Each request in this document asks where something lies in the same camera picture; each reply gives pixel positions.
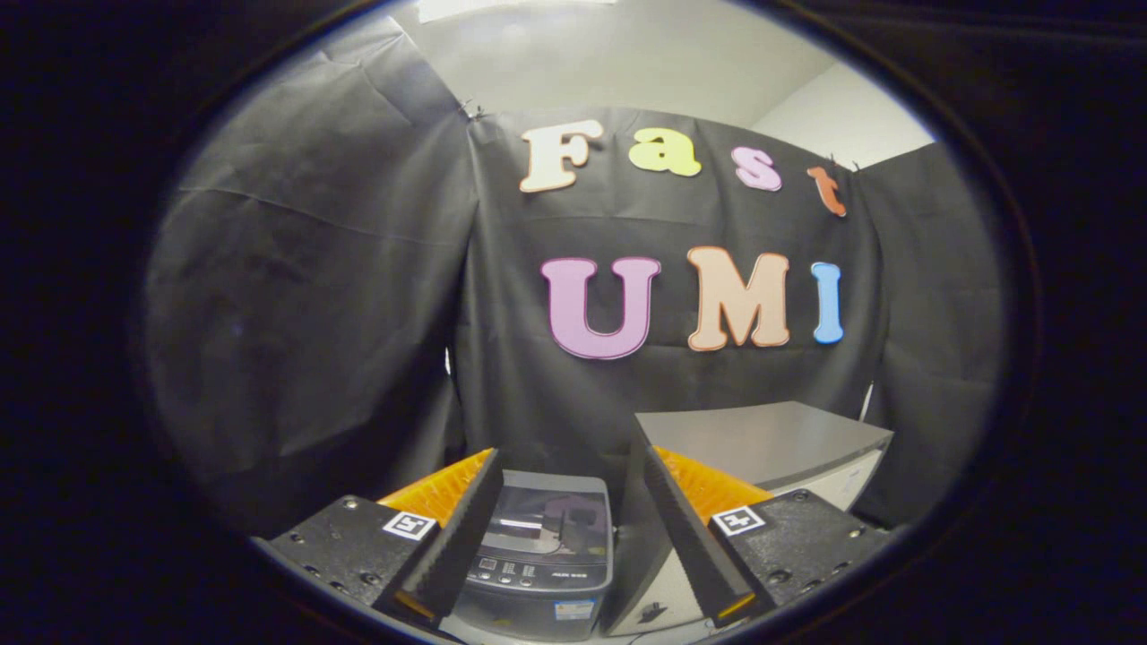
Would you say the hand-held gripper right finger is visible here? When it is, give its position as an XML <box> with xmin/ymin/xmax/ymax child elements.
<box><xmin>642</xmin><ymin>444</ymin><xmax>899</xmax><ymax>626</ymax></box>

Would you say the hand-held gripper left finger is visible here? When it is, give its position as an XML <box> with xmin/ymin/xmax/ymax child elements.
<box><xmin>254</xmin><ymin>448</ymin><xmax>505</xmax><ymax>627</ymax></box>

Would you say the black backdrop cloth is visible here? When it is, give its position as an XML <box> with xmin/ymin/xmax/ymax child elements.
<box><xmin>143</xmin><ymin>16</ymin><xmax>1005</xmax><ymax>538</ymax></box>

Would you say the grey cabinet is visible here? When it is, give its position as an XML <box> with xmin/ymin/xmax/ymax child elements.
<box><xmin>599</xmin><ymin>400</ymin><xmax>895</xmax><ymax>639</ymax></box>

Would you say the grey washing machine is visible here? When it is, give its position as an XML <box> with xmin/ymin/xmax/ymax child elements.
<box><xmin>453</xmin><ymin>469</ymin><xmax>617</xmax><ymax>643</ymax></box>

